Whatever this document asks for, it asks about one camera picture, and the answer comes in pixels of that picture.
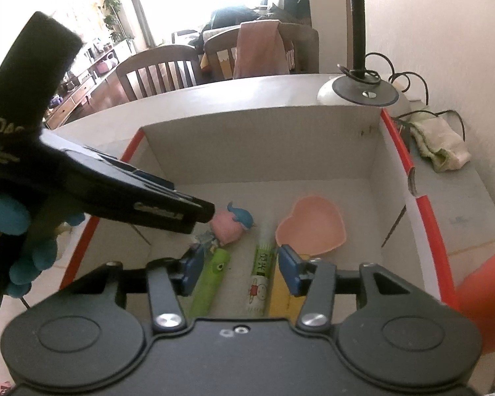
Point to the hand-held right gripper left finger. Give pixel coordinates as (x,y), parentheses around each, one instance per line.
(192,268)

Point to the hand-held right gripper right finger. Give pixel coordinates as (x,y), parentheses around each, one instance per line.
(291,272)

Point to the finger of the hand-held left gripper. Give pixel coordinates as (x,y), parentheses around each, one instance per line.
(152,178)
(156,208)

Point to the green cartoon tube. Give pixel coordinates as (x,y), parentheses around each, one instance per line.
(210,284)

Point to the yellow toy block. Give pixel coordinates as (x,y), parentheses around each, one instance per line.
(278,297)

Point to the white green glue pen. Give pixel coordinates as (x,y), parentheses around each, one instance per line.
(260,280)

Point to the pink heart-shaped dish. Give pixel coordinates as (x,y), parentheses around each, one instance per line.
(311,227)

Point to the pink doll with blue hat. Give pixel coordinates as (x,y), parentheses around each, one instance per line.
(231,225)

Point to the red cardboard box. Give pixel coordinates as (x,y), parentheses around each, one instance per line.
(272,144)

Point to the person's left hand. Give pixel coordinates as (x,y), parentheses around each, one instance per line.
(8,214)

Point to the wooden television cabinet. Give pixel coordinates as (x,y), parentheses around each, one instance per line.
(82,90)

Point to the wooden dining chair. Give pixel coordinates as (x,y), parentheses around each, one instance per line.
(161,70)
(301,49)

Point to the green house plant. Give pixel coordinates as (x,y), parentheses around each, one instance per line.
(113,12)

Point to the white standing air conditioner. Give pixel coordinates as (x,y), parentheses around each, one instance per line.
(123,8)

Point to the pink cloth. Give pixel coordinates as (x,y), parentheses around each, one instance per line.
(260,49)

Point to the white green cloth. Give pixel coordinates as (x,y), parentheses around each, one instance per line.
(437,144)

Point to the red water bottle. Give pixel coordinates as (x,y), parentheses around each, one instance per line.
(486,288)

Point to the sofa with clothes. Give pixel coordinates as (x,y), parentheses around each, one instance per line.
(251,8)

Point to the grey desk lamp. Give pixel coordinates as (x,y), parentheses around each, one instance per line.
(363,86)

